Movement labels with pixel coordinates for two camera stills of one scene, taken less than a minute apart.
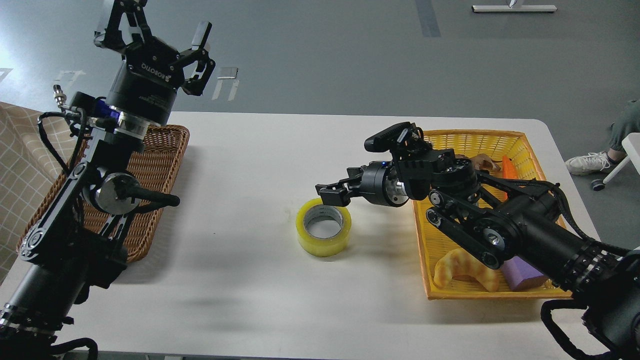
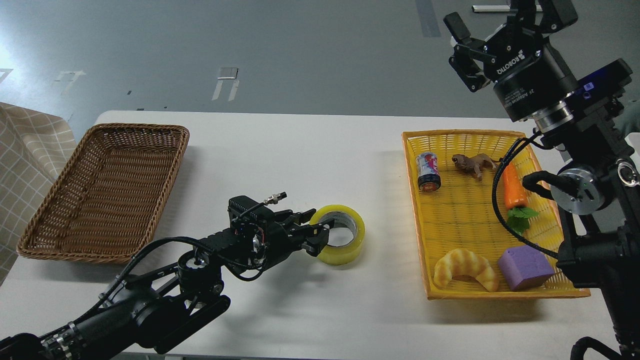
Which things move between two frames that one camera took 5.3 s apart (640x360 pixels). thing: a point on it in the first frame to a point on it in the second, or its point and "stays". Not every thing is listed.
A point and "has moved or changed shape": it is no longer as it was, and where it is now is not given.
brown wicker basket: [122, 182] stays
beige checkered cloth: [29, 170] stays
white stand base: [514, 6] stays
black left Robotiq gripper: [146, 82] to [284, 232]
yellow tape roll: [323, 230] has moved or changed shape
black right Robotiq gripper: [375, 182] to [529, 78]
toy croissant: [457, 262] stays
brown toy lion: [483, 161] stays
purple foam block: [521, 275] stays
